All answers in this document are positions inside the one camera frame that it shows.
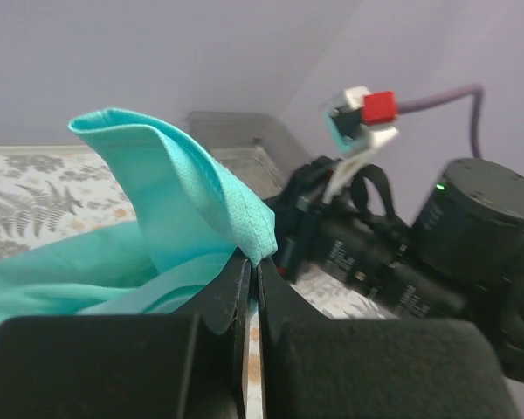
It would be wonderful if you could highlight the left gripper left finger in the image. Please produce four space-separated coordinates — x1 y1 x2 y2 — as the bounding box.
0 253 252 418

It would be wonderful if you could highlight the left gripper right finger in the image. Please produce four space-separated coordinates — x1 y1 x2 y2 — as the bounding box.
257 259 520 418

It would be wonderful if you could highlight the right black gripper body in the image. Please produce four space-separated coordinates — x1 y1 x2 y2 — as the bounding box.
265 156 467 319

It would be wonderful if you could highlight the teal t shirt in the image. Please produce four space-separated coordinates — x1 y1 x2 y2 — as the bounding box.
0 108 278 324

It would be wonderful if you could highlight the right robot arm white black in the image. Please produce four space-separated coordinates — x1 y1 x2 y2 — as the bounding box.
267 156 524 383

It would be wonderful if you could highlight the clear plastic bin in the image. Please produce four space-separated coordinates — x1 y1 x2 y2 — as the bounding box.
186 112 312 199

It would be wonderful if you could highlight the floral table mat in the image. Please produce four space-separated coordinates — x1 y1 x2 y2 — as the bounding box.
0 145 390 418

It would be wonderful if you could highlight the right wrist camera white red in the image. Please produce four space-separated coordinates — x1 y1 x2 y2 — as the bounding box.
322 86 398 203

